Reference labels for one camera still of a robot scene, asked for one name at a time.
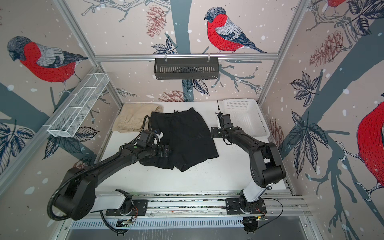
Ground black shorts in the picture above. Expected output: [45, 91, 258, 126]
[140, 108, 219, 172]

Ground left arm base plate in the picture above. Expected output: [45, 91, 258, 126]
[106, 200, 149, 217]

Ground beige drawstring shorts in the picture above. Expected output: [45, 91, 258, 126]
[112, 103, 164, 133]

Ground white plastic laundry basket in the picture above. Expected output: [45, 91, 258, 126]
[219, 99, 270, 139]

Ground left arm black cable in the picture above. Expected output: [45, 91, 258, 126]
[46, 114, 160, 235]

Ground black hanging wire basket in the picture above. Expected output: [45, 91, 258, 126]
[154, 58, 219, 80]

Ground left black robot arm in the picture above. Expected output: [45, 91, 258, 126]
[47, 131, 170, 221]

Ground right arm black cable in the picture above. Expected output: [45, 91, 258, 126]
[216, 100, 284, 230]

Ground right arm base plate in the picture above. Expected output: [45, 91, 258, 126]
[223, 198, 267, 215]

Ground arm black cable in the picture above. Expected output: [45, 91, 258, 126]
[216, 100, 284, 230]
[46, 114, 160, 235]

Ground horizontal aluminium frame bar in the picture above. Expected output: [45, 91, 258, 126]
[94, 53, 280, 63]

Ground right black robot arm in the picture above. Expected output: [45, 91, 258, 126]
[211, 113, 286, 213]

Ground aluminium mounting rail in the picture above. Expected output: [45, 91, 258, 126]
[64, 191, 313, 218]

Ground white wire mesh shelf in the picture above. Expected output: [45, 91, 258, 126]
[48, 73, 110, 138]

